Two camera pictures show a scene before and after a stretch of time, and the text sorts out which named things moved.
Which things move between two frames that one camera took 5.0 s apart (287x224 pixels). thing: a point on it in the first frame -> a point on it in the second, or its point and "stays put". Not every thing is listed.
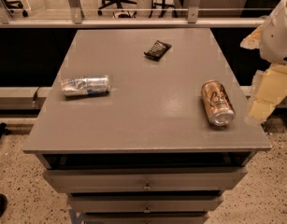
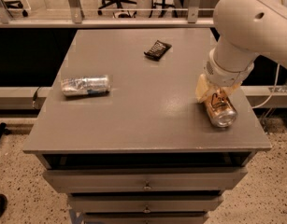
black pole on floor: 2,130 stays put
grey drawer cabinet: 146,126 stays put
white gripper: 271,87 -> 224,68
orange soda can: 218,103 stays put
